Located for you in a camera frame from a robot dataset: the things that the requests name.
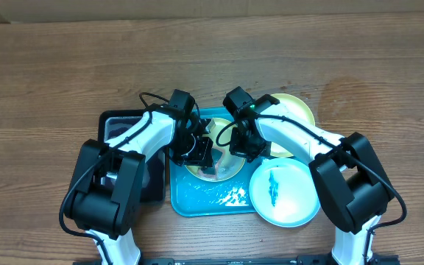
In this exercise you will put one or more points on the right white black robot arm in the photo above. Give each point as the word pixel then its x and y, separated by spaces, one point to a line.
pixel 351 185

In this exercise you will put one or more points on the teal plastic tray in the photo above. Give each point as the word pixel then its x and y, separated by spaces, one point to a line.
pixel 191 196

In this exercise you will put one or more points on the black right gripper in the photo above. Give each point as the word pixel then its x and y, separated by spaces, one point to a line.
pixel 246 146

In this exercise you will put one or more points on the yellow plate with blue stain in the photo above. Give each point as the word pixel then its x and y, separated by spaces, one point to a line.
pixel 234 162

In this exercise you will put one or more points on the pink sponge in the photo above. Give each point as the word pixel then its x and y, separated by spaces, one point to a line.
pixel 219 170

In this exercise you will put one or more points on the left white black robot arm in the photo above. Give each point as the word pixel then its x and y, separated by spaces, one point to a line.
pixel 105 189

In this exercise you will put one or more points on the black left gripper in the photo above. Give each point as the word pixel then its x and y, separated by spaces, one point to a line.
pixel 204 157

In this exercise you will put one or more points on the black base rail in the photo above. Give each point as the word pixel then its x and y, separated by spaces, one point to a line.
pixel 234 260

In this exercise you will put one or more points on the light blue plate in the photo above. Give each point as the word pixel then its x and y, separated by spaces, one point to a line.
pixel 283 193

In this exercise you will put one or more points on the black water tray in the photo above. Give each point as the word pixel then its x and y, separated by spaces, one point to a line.
pixel 113 123

